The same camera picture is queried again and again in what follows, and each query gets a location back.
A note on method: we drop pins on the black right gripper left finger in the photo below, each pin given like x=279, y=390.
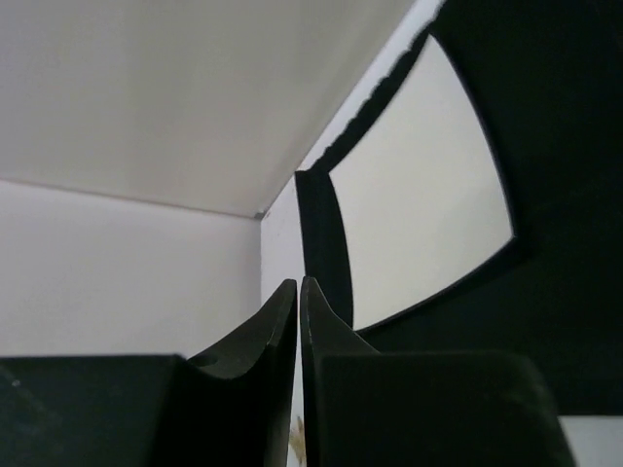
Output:
x=229, y=405

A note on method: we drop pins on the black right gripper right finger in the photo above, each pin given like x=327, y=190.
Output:
x=450, y=408

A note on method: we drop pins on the white square plate black rim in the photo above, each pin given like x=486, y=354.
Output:
x=419, y=194

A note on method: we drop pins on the black cloth placemat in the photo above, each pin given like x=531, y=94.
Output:
x=545, y=78

